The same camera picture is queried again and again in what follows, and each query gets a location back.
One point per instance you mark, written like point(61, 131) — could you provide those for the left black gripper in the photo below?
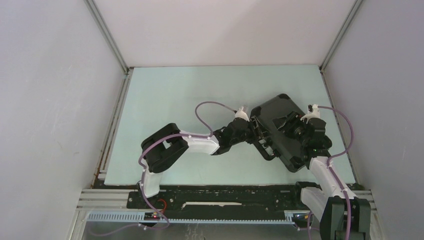
point(255, 133)

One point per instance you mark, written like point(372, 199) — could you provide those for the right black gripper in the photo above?
point(292, 118)

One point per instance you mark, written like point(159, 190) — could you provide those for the black poker case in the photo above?
point(273, 144)

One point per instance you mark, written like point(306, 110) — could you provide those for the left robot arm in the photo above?
point(163, 148)

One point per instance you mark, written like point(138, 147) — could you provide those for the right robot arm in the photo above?
point(342, 215)

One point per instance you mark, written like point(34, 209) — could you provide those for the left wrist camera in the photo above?
point(241, 113)

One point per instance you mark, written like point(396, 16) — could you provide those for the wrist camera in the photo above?
point(312, 112)
point(241, 113)

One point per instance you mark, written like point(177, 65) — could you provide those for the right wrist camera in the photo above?
point(312, 112)

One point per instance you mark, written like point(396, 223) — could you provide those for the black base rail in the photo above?
point(223, 202)

